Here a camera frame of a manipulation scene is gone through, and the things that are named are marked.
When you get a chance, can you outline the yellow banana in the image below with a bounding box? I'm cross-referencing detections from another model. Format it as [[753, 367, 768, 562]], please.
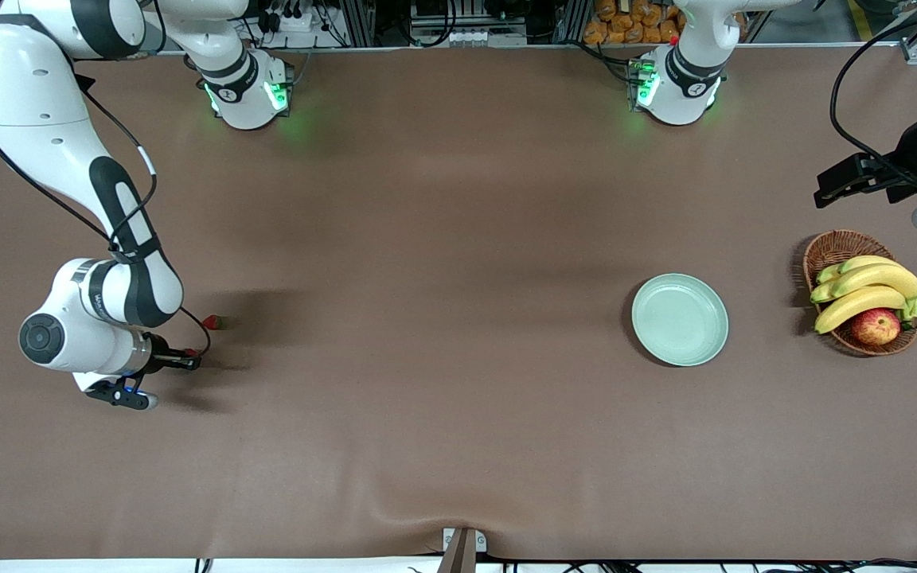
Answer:
[[814, 286, 910, 335], [815, 255, 901, 286], [810, 263, 917, 304]]

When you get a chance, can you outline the brown table cover sheet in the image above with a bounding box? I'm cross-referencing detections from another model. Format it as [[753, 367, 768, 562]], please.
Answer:
[[0, 48, 917, 562]]

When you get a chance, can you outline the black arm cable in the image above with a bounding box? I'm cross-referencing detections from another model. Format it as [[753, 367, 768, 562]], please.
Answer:
[[0, 72, 213, 363], [829, 4, 917, 185]]

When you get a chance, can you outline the aluminium frame post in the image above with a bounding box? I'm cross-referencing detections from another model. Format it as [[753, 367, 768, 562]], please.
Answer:
[[345, 0, 377, 47], [556, 0, 591, 45]]

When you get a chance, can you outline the red yellow apple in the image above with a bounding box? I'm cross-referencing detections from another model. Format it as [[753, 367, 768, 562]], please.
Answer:
[[851, 308, 902, 347]]

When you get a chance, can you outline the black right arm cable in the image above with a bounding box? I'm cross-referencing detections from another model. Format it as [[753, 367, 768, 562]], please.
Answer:
[[0, 72, 213, 363]]

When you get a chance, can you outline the brown wicker basket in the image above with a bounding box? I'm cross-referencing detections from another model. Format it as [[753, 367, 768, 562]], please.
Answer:
[[802, 230, 917, 357]]

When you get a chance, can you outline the white power strip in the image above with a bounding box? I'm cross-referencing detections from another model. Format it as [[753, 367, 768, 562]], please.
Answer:
[[263, 10, 318, 34]]

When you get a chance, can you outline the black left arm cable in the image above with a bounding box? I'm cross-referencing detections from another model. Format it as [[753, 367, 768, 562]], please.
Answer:
[[829, 4, 917, 185]]

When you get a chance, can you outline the grey metal clamp bracket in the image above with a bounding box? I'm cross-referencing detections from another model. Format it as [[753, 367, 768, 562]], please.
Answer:
[[441, 527, 489, 573]]

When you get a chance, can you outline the bag of orange bread rolls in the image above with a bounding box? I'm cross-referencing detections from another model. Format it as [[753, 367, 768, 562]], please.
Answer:
[[583, 0, 686, 45]]

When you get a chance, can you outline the grey table edge rail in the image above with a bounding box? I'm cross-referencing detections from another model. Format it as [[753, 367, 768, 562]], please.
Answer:
[[92, 44, 909, 57]]

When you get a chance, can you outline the pale green round plate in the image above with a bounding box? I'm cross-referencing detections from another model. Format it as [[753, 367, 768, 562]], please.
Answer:
[[631, 273, 730, 368]]

